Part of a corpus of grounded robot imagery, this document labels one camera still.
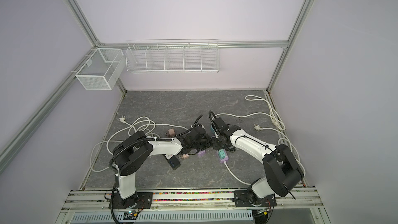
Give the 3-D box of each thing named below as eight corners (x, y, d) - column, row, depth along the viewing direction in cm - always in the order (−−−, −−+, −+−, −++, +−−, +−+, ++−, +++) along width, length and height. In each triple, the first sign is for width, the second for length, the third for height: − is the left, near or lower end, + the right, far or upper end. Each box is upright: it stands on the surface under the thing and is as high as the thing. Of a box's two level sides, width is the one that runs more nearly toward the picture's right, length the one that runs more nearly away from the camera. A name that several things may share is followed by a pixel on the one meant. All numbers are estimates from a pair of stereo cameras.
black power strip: (174, 171, 84) (173, 169, 82) (164, 157, 89) (163, 155, 87) (181, 165, 86) (181, 164, 84) (171, 152, 91) (171, 150, 89)
